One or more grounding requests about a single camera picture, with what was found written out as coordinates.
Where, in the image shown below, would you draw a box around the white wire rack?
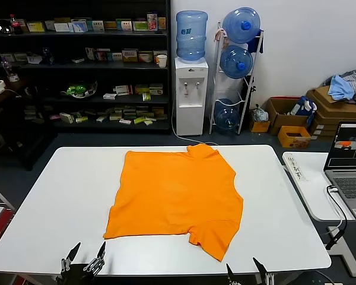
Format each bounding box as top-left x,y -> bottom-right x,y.
0,179 -> 15,214

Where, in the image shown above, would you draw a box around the blue white carton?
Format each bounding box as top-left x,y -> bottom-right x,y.
71,20 -> 88,33

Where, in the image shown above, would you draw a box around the pink hanging cloth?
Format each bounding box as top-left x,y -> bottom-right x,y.
215,28 -> 229,50

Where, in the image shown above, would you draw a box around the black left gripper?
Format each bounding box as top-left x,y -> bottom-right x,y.
55,240 -> 107,285

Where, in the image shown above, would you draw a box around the black shelving unit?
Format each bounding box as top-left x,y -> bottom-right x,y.
0,0 -> 171,134

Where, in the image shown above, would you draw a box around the white side table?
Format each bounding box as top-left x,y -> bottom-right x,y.
281,151 -> 356,278

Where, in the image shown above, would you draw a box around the white labelled power strip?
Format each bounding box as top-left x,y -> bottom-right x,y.
284,153 -> 311,182

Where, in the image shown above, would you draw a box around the blue white plastic bag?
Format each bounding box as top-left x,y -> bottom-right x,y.
290,96 -> 318,119

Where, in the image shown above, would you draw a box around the grey plastic bag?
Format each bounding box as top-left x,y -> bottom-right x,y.
251,104 -> 270,122

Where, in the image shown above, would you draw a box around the cream carton green band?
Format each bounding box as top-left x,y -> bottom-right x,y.
138,50 -> 154,63

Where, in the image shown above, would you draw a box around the stacked brown cardboard boxes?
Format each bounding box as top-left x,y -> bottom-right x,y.
306,85 -> 356,140

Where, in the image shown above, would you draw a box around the white carton red print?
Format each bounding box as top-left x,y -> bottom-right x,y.
94,49 -> 110,62

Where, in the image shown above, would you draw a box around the upright blue water jug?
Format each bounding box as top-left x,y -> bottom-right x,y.
176,10 -> 208,62

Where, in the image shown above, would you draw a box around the dark blue bottle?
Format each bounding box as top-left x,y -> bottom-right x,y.
43,47 -> 56,65

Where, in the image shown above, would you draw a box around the clear plastic bottle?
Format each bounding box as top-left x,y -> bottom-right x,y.
1,58 -> 20,83

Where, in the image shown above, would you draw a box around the black laptop cable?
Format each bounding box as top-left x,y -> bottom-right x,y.
325,184 -> 348,250

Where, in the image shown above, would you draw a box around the orange t-shirt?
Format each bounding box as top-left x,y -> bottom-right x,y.
103,143 -> 244,262

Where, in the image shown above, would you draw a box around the white carton green label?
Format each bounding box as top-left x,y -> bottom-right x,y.
116,19 -> 134,31

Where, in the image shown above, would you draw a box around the white water dispenser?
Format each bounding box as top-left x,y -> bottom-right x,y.
174,56 -> 209,137

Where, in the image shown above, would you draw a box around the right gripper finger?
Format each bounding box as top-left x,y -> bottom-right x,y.
225,262 -> 241,285
252,256 -> 275,285

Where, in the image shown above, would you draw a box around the white metal jug rack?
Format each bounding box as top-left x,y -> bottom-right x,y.
209,20 -> 265,136

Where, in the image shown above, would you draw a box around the yellow labelled carton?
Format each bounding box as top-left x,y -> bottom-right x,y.
121,49 -> 139,62

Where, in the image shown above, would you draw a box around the white power cable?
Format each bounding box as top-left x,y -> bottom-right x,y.
171,103 -> 219,146

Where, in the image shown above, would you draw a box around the open brown cardboard box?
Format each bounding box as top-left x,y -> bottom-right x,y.
266,96 -> 310,137

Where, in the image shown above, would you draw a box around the cola bottle red label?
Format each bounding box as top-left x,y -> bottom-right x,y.
9,14 -> 23,35

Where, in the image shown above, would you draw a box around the bowl of green fruit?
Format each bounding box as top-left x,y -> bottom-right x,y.
61,80 -> 98,99

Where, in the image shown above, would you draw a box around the yellow green flat carton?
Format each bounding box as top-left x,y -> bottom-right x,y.
26,21 -> 45,33

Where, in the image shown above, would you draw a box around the small yellow box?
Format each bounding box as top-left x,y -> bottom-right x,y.
249,118 -> 271,134

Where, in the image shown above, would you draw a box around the grey laptop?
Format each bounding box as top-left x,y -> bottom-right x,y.
323,120 -> 356,223

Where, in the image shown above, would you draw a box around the small orange box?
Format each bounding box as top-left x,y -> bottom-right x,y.
278,125 -> 312,148

